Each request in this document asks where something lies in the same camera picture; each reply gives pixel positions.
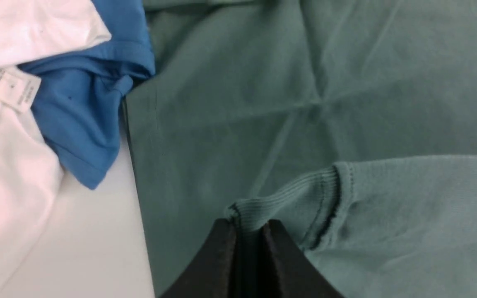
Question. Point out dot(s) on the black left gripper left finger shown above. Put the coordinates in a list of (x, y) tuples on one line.
[(210, 273)]

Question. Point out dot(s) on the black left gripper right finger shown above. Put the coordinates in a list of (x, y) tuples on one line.
[(286, 271)]

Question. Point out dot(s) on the green long-sleeve top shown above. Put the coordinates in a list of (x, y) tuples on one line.
[(353, 122)]

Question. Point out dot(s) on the white garment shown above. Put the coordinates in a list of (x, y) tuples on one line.
[(30, 172)]

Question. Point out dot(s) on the blue garment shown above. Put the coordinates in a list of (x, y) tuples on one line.
[(77, 104)]

